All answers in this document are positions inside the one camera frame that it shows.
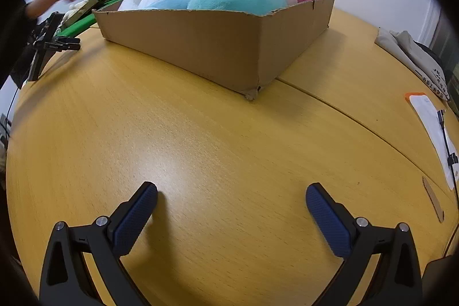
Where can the brown cardboard box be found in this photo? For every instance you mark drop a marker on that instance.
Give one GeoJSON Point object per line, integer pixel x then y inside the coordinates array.
{"type": "Point", "coordinates": [200, 40]}

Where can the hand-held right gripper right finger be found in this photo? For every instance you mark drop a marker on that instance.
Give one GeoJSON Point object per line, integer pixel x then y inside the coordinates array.
{"type": "Point", "coordinates": [328, 220]}

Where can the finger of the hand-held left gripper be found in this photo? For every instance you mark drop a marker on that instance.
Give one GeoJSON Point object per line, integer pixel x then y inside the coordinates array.
{"type": "Point", "coordinates": [68, 40]}
{"type": "Point", "coordinates": [64, 46]}

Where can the cardboard scrap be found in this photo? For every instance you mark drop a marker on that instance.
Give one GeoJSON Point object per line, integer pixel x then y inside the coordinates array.
{"type": "Point", "coordinates": [434, 200]}

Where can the green mat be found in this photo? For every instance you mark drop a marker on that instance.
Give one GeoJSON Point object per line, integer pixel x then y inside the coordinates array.
{"type": "Point", "coordinates": [80, 27]}

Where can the white packet with orange edge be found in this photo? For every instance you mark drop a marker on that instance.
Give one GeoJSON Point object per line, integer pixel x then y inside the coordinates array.
{"type": "Point", "coordinates": [430, 126]}

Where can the person's left forearm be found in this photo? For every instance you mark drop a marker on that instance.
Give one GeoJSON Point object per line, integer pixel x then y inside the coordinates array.
{"type": "Point", "coordinates": [23, 19]}

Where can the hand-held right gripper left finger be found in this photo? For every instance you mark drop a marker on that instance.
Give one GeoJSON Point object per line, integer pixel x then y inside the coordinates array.
{"type": "Point", "coordinates": [136, 216]}

